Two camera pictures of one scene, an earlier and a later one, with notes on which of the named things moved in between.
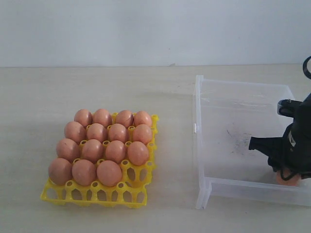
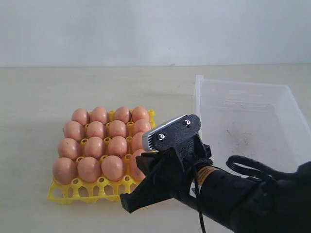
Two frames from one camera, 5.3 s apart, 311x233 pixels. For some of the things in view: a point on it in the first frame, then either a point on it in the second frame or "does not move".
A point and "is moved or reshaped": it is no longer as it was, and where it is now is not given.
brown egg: [125, 117] is moved or reshaped
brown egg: [96, 131] is moved or reshaped
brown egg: [142, 133] is moved or reshaped
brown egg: [293, 181] is moved or reshaped
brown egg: [109, 173] is moved or reshaped
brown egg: [115, 150] is moved or reshaped
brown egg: [142, 117] is moved or reshaped
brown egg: [117, 132] is moved or reshaped
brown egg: [68, 149] does not move
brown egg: [84, 172] is moved or reshaped
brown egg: [102, 116] is moved or reshaped
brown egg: [92, 150] is moved or reshaped
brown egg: [60, 171] is moved or reshaped
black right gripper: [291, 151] to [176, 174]
